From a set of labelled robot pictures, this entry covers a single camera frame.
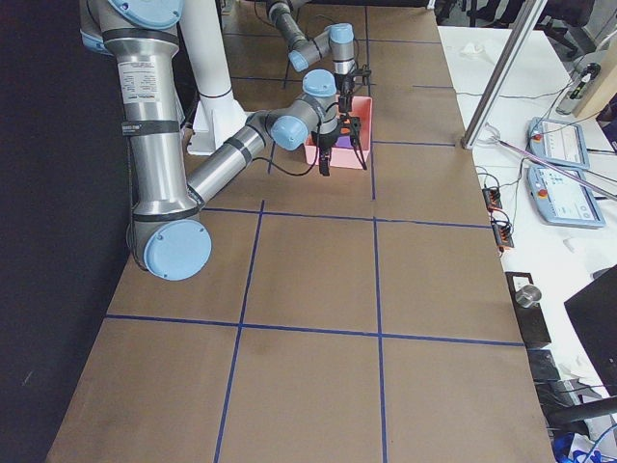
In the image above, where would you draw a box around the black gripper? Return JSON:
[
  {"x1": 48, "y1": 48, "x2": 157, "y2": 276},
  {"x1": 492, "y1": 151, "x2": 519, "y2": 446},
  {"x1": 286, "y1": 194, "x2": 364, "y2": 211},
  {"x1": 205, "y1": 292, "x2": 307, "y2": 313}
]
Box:
[
  {"x1": 335, "y1": 67, "x2": 371, "y2": 110},
  {"x1": 312, "y1": 125, "x2": 341, "y2": 177}
]

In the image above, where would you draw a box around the purple foam block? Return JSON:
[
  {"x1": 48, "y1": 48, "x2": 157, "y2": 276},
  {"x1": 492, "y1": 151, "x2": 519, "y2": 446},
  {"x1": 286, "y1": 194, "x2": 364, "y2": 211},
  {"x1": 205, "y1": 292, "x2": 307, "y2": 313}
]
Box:
[{"x1": 335, "y1": 135, "x2": 353, "y2": 149}]

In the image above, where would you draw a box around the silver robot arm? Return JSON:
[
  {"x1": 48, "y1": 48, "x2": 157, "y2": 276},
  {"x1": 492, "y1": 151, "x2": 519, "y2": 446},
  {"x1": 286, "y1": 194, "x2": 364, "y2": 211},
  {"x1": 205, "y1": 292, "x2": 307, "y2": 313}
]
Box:
[
  {"x1": 80, "y1": 1, "x2": 356, "y2": 281},
  {"x1": 266, "y1": 0, "x2": 371, "y2": 113}
]

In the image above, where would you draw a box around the pink plastic bin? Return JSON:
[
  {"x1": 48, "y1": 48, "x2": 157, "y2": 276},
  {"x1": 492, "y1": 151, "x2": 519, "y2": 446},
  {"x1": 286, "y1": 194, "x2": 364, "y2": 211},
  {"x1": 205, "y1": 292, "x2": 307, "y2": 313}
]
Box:
[{"x1": 303, "y1": 95, "x2": 374, "y2": 171}]

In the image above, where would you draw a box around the black orange connector box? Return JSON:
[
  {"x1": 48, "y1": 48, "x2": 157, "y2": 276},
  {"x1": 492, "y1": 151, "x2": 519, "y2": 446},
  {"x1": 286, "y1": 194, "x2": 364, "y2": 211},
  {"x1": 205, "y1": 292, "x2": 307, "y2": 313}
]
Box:
[{"x1": 482, "y1": 186, "x2": 502, "y2": 211}]

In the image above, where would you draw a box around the white side table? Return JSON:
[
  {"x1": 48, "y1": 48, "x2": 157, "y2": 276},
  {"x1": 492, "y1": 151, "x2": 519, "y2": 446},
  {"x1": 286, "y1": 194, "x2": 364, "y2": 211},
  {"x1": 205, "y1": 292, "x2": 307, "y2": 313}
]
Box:
[{"x1": 436, "y1": 24, "x2": 617, "y2": 401}]

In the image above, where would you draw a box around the upper teach pendant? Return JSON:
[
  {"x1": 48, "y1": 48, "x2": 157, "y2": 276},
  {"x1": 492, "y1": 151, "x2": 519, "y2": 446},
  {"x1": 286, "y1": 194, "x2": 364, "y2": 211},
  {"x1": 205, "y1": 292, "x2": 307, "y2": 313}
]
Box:
[{"x1": 527, "y1": 118, "x2": 590, "y2": 170}]

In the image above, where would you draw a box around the teach pendant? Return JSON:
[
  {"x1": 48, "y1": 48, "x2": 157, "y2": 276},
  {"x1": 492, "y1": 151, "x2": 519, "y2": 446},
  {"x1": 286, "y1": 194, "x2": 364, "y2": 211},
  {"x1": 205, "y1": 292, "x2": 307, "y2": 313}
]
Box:
[
  {"x1": 527, "y1": 118, "x2": 590, "y2": 170},
  {"x1": 526, "y1": 165, "x2": 605, "y2": 229}
]

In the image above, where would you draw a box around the lower teach pendant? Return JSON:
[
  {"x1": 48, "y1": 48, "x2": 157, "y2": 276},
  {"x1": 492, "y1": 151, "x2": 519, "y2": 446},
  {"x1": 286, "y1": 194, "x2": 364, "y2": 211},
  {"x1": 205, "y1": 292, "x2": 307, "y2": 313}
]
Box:
[{"x1": 526, "y1": 165, "x2": 605, "y2": 229}]

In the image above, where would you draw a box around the silver metal cup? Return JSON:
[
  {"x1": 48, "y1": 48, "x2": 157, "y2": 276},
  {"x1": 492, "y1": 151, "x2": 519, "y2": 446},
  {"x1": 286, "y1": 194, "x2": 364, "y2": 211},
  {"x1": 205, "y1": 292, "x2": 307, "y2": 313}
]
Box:
[{"x1": 514, "y1": 284, "x2": 542, "y2": 309}]

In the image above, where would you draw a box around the black monitor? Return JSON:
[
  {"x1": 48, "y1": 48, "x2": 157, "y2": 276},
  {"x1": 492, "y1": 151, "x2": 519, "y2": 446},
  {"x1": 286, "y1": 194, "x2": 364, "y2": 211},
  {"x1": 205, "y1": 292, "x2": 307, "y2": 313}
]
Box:
[{"x1": 565, "y1": 269, "x2": 617, "y2": 396}]

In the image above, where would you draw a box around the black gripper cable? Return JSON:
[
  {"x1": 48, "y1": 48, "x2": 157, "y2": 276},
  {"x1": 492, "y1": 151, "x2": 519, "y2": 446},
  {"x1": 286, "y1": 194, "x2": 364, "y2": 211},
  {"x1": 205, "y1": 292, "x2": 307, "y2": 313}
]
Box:
[{"x1": 250, "y1": 120, "x2": 368, "y2": 177}]

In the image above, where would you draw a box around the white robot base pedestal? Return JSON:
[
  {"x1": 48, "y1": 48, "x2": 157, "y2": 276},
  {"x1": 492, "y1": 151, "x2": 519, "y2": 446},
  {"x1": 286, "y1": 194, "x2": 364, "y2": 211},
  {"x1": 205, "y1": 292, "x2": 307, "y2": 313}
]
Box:
[{"x1": 179, "y1": 0, "x2": 247, "y2": 156}]

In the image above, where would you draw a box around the aluminium frame post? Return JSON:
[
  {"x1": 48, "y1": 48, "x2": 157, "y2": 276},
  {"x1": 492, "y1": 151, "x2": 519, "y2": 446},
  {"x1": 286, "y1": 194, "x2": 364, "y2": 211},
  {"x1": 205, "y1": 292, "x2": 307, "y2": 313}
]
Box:
[{"x1": 461, "y1": 0, "x2": 547, "y2": 150}]

